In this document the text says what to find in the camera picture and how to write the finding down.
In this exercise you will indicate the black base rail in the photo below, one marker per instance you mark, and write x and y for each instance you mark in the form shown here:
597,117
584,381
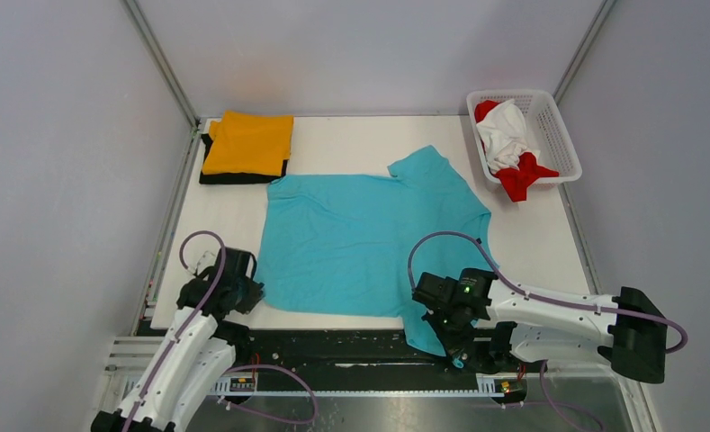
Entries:
360,361

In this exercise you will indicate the black folded t shirt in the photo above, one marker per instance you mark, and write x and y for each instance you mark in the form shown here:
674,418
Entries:
241,178

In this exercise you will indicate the orange folded t shirt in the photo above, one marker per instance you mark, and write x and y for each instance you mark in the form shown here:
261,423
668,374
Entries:
244,143

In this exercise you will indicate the white t shirt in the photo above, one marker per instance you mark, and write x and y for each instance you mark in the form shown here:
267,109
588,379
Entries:
502,130

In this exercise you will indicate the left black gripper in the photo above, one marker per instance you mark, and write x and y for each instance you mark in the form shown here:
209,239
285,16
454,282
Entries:
254,295

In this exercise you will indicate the right aluminium frame post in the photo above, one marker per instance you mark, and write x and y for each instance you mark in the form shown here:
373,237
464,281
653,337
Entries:
591,34

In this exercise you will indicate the red t shirt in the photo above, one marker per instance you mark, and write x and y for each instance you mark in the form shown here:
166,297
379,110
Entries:
516,182

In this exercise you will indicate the left aluminium frame post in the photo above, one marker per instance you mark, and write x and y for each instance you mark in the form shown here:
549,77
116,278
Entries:
149,39

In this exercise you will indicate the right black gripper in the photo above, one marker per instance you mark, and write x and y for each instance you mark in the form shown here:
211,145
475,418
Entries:
454,344

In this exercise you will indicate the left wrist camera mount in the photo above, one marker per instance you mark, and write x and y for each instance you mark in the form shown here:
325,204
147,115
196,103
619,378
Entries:
206,260

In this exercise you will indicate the aluminium frame post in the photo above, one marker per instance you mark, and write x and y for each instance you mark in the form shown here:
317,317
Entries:
149,39
591,34

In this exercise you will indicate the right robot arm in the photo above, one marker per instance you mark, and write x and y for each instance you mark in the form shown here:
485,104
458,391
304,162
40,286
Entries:
488,325

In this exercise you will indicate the white plastic basket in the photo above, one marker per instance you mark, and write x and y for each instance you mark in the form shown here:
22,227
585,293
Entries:
546,131

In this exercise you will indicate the teal t shirt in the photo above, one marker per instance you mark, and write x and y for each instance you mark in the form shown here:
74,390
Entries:
348,244

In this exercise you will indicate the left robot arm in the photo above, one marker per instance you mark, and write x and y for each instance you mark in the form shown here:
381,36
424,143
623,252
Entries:
199,346

